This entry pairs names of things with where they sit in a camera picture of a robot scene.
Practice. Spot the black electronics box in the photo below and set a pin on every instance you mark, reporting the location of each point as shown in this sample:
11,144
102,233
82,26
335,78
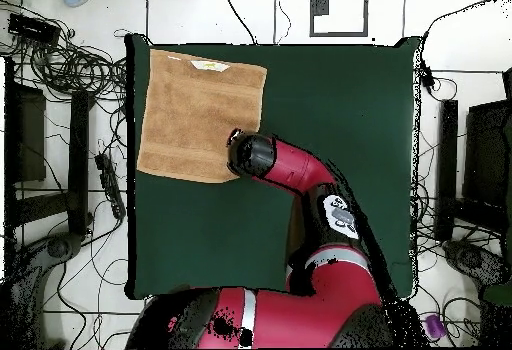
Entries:
32,28

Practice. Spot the grey stand base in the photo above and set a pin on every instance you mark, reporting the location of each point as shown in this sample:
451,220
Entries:
58,246
468,258

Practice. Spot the dark green table cloth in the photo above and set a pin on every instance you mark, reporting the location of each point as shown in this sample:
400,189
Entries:
340,106

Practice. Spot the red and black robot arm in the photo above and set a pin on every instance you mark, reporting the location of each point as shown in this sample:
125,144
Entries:
340,286

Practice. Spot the black power strip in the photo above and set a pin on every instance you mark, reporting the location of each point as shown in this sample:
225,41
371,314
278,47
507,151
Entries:
110,186

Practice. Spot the grey square floor frame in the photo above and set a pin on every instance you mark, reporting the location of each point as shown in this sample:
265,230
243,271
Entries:
311,10

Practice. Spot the purple small object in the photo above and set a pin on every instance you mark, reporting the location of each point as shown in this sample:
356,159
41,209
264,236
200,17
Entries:
435,326

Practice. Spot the tan terry towel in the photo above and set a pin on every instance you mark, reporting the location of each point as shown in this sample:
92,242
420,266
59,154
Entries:
192,118

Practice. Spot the dark flat panel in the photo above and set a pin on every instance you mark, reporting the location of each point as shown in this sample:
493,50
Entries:
30,134

